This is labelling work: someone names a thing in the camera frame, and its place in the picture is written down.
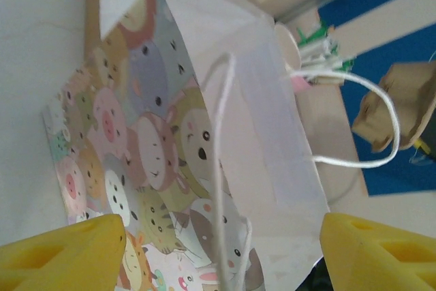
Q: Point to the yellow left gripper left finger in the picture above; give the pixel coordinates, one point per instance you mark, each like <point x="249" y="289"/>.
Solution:
<point x="51" y="260"/>

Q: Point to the brown cardboard cup carrier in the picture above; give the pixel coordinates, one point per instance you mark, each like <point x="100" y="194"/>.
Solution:
<point x="402" y="100"/>

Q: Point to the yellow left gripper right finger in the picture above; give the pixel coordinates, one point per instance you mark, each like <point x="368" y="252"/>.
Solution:
<point x="381" y="263"/>

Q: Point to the stack of white paper cups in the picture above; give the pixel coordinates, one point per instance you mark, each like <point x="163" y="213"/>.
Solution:
<point x="287" y="45"/>

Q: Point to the white animal print paper bag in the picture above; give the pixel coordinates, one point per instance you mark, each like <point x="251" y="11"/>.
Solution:
<point x="265" y="134"/>

